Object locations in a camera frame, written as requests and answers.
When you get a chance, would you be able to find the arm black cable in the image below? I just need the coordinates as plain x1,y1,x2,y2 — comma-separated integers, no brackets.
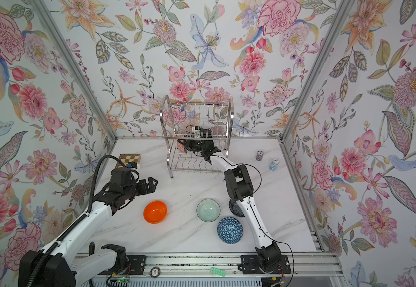
185,124,295,287
26,155,123,287

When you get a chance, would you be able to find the chrome two-tier dish rack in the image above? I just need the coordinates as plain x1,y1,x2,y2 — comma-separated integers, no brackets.
160,96,234,179

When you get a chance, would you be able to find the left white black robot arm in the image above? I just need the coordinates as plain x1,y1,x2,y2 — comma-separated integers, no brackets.
18,166,158,287

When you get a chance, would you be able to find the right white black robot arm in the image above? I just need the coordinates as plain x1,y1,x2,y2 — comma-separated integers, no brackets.
178,139,281,273

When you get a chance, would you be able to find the small blue can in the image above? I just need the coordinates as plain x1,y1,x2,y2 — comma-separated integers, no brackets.
269,159,280,171

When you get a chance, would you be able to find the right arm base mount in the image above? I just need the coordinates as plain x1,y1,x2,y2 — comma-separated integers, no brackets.
238,254,292,275

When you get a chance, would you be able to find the dark floral ceramic bowl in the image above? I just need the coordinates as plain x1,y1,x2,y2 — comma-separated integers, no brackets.
229,200,244,218

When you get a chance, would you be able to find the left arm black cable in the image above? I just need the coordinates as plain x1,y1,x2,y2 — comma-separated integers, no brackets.
26,155,123,287

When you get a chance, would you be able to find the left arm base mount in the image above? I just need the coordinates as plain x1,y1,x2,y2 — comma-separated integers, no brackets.
94,243,147,275

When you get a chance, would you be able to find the small grey can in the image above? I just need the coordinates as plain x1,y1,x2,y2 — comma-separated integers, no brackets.
255,150,264,161

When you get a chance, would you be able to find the green connector block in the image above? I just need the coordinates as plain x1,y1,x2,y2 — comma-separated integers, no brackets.
210,267,226,277

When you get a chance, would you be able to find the pale green ceramic bowl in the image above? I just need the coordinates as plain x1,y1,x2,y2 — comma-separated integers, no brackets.
196,199,221,222

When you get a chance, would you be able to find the wooden chessboard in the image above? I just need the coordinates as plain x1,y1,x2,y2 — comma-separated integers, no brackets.
118,154,141,169

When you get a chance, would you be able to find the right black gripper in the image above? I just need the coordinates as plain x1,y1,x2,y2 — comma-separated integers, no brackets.
178,136,207,154

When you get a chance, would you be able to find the round black ring knob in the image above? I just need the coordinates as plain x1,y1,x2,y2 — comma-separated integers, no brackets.
149,266,161,278

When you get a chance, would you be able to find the orange plastic bowl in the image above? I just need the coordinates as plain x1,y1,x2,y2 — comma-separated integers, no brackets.
143,200,168,224

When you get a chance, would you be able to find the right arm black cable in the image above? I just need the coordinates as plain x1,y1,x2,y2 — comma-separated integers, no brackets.
185,124,295,287

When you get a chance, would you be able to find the aluminium front rail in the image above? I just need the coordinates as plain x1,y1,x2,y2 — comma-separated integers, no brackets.
75,252,343,279

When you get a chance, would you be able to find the blue geometric patterned bowl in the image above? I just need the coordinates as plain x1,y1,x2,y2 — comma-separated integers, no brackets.
217,216,243,245

